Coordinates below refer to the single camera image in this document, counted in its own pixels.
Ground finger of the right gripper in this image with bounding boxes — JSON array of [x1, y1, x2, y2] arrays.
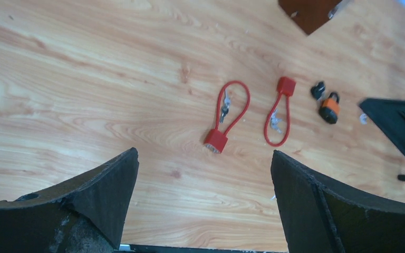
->
[[359, 98, 405, 156]]

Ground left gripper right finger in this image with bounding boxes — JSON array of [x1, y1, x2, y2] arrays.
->
[[271, 151, 405, 252]]

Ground orange black padlock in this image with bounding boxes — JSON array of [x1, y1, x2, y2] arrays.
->
[[318, 92, 340, 124]]

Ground brown wooden metronome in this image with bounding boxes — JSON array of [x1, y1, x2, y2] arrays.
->
[[277, 0, 352, 35]]

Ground red cable lock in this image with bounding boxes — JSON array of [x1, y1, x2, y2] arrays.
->
[[203, 80, 252, 154], [264, 76, 296, 147]]

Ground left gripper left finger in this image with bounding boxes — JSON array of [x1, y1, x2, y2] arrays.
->
[[0, 148, 139, 252]]

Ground silver keys of lock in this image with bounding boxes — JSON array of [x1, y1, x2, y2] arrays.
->
[[270, 109, 282, 134], [219, 89, 231, 123]]

